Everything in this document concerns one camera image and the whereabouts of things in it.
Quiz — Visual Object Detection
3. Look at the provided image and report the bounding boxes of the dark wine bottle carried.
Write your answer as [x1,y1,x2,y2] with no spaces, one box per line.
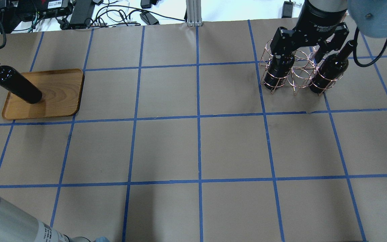
[0,66,43,104]

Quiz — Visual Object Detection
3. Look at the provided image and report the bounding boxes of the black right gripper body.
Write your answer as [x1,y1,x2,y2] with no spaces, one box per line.
[294,0,348,45]

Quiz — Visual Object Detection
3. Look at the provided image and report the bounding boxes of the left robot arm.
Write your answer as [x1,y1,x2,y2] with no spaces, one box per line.
[0,64,88,242]

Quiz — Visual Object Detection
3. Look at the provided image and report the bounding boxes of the copper wire bottle basket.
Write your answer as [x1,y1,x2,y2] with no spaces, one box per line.
[258,39,345,95]

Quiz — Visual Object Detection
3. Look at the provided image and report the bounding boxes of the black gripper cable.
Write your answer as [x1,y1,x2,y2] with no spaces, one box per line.
[349,27,387,68]

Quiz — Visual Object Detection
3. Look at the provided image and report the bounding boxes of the black small power brick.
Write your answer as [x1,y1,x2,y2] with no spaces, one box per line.
[281,0,294,18]

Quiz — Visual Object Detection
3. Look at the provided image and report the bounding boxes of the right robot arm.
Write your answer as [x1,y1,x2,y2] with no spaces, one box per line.
[270,0,387,65]

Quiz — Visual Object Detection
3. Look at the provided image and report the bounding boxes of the dark wine bottle near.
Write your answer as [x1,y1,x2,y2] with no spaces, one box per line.
[264,51,295,90]

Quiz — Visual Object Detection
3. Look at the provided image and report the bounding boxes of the dark wine bottle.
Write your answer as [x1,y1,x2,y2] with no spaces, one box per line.
[264,51,295,90]
[309,40,357,94]

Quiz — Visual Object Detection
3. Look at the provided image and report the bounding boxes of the aluminium frame post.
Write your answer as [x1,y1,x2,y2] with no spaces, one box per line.
[186,0,203,27]

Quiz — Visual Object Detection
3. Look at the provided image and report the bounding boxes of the wooden serving tray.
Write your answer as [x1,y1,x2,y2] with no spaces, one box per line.
[1,69,84,120]

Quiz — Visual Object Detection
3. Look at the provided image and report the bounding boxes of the black power adapter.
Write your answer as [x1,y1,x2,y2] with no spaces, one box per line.
[69,0,95,29]

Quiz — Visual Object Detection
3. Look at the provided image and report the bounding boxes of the dark wine bottle far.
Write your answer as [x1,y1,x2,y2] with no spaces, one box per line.
[309,40,357,94]

